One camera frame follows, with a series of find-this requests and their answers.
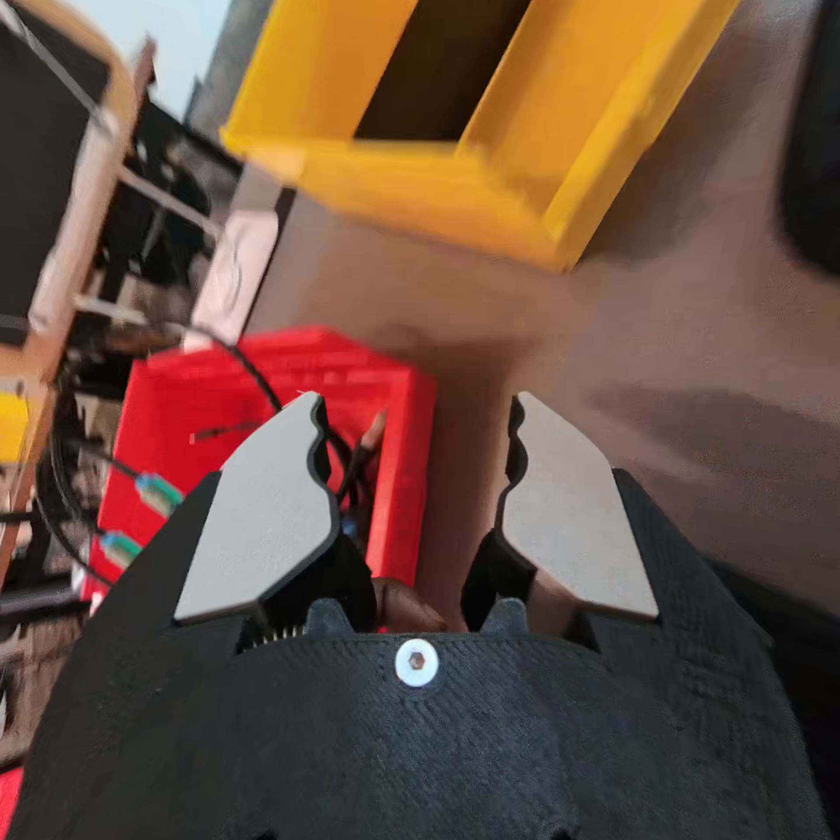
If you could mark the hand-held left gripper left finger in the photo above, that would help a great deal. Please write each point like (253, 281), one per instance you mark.
(262, 518)

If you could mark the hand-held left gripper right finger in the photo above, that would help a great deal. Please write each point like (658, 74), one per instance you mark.
(577, 518)

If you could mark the red plastic bin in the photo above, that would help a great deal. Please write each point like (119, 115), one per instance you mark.
(394, 407)

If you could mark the yellow plastic bin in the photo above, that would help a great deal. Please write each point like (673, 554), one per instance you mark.
(590, 98)

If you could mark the person's left hand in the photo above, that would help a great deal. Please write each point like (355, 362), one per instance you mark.
(407, 607)

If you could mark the black wood-edged board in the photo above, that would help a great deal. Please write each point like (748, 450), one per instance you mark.
(39, 197)

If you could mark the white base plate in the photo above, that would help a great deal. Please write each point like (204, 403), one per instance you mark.
(236, 275)

